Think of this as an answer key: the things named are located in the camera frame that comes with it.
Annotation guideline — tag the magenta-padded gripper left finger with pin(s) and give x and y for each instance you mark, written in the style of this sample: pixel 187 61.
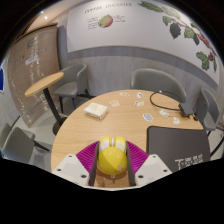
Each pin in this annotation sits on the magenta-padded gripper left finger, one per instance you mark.
pixel 71 168

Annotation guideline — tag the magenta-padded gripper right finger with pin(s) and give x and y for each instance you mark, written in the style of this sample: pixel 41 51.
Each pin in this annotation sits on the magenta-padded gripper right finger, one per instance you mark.
pixel 151 168

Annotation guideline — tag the yellow computer mouse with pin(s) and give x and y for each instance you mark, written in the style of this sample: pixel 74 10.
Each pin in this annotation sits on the yellow computer mouse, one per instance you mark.
pixel 111 160

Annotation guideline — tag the dark grey mouse pad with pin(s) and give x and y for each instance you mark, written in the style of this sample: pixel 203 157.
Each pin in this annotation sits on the dark grey mouse pad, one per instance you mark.
pixel 176 143

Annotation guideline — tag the small paper sticker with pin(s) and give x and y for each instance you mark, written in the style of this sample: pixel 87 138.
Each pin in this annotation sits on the small paper sticker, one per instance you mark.
pixel 163 112
pixel 139 95
pixel 114 103
pixel 147 117
pixel 139 103
pixel 123 94
pixel 176 120

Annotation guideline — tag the grey armchair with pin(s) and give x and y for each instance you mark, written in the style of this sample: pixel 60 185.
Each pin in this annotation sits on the grey armchair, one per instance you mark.
pixel 156 81
pixel 71 86
pixel 16 145
pixel 208 110

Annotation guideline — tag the small white box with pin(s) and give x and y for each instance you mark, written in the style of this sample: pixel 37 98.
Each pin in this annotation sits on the small white box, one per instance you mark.
pixel 95 110

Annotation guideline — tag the round wooden side table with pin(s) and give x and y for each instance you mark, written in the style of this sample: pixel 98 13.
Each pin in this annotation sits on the round wooden side table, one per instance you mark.
pixel 43 83

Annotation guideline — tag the ceiling lights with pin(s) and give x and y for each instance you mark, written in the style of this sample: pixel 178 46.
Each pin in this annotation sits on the ceiling lights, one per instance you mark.
pixel 45 17

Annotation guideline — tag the wooden wall panel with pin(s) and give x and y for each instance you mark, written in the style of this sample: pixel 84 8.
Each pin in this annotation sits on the wooden wall panel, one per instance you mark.
pixel 30 73

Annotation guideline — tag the blue wall sign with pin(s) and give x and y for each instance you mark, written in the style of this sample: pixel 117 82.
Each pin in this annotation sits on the blue wall sign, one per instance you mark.
pixel 1 78

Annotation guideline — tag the coffee plant wall mural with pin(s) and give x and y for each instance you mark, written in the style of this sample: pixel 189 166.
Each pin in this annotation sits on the coffee plant wall mural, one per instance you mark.
pixel 140 26

